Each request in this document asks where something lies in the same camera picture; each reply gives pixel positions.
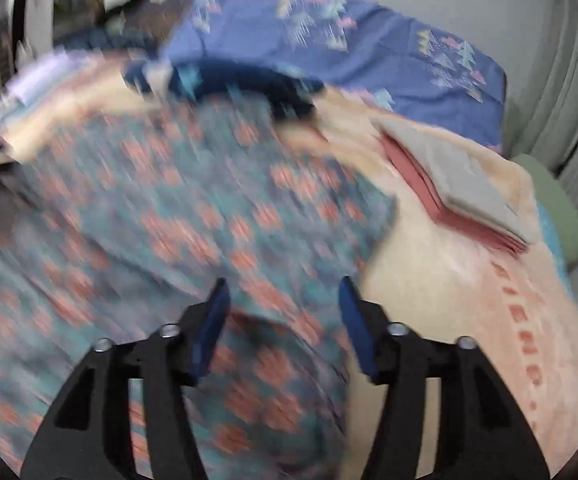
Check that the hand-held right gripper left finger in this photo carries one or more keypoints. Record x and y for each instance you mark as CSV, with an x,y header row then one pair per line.
x,y
211,335

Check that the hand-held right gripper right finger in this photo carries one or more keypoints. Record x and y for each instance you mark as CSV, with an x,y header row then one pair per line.
x,y
356,330

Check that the teal floral garment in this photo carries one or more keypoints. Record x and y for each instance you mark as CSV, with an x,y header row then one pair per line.
x,y
169,210

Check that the cream fleece blanket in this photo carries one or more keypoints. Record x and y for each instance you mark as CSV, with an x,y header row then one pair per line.
x,y
444,300

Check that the folded pink garment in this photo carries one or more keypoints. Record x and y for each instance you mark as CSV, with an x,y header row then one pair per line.
x,y
421,195

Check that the folded grey garment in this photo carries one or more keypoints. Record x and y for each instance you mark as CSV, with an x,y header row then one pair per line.
x,y
459,175

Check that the light blue bedsheet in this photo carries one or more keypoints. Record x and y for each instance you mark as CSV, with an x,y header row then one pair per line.
x,y
551,240

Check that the green pillow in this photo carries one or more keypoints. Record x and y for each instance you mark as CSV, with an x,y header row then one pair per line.
x,y
554,205

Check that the navy star-print garment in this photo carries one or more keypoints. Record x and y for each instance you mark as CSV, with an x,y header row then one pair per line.
x,y
259,85

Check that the blue tree-print quilt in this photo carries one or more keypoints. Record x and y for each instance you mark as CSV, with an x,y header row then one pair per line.
x,y
369,50

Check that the lavender cloth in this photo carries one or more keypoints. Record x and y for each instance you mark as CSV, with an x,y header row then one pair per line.
x,y
39,77

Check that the dark blue cloth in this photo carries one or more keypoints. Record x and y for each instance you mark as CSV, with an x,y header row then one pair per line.
x,y
109,40

